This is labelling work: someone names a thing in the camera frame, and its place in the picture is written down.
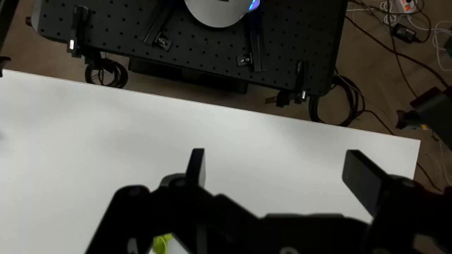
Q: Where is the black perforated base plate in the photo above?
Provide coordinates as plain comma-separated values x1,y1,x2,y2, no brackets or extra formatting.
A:
29,0,350,98

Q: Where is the white power strip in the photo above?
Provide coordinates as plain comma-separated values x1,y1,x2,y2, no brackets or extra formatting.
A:
384,0,421,16

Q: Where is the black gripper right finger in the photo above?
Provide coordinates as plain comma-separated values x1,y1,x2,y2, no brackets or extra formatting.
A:
341,148,452,254

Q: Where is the black coiled cable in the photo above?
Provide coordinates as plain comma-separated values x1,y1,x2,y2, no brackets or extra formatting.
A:
83,57,130,91
308,74,367,127

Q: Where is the black camera on stand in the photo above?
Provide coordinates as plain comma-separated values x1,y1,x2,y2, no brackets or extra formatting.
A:
394,86,452,153

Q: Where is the green mug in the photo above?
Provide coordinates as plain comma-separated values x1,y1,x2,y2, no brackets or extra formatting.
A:
151,233,175,254

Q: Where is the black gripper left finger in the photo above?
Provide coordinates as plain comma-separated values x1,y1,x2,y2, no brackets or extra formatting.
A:
83,147,260,254

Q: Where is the black clamp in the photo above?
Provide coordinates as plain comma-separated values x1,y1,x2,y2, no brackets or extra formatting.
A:
275,61,313,108
67,5,93,60

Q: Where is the black power adapter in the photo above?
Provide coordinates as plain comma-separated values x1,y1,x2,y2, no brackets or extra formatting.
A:
391,23,418,44

